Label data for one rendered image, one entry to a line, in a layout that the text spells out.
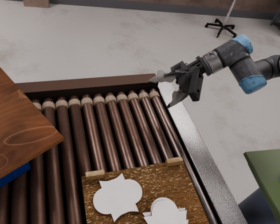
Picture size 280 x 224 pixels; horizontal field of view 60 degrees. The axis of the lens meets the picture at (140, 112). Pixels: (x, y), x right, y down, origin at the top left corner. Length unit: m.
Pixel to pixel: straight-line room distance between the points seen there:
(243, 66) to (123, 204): 0.57
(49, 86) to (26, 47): 1.93
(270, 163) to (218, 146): 1.17
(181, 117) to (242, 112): 1.67
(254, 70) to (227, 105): 1.80
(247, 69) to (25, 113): 0.71
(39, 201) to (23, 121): 0.24
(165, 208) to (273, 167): 0.52
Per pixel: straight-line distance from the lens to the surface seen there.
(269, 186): 1.04
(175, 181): 0.83
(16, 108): 0.85
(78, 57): 2.76
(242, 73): 0.86
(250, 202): 1.23
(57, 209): 0.79
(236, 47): 0.88
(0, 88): 0.93
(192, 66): 0.90
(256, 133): 2.55
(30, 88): 1.04
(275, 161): 1.13
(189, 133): 0.99
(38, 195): 0.81
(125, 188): 0.78
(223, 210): 0.88
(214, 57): 0.86
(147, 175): 0.82
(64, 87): 1.02
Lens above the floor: 1.65
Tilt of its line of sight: 48 degrees down
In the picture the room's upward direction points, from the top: 14 degrees clockwise
